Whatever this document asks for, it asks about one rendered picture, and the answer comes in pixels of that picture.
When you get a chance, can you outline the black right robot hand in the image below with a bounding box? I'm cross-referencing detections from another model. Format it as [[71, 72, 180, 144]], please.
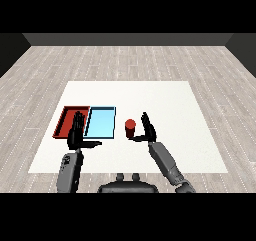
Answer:
[[131, 111, 158, 144]]

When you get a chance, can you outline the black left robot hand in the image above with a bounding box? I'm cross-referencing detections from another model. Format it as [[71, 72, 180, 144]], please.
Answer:
[[66, 110, 103, 151]]

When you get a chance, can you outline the red shallow open box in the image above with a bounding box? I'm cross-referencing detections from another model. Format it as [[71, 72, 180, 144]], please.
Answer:
[[52, 105, 91, 140]]

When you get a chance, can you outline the small red can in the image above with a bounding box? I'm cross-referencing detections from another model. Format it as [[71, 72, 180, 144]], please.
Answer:
[[124, 118, 137, 140]]

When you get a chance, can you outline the light blue shallow open box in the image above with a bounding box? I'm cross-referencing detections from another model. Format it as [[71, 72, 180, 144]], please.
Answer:
[[82, 106, 117, 140]]

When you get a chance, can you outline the dark grey robot body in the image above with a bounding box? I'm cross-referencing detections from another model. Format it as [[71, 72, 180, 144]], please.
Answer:
[[97, 172, 160, 194]]

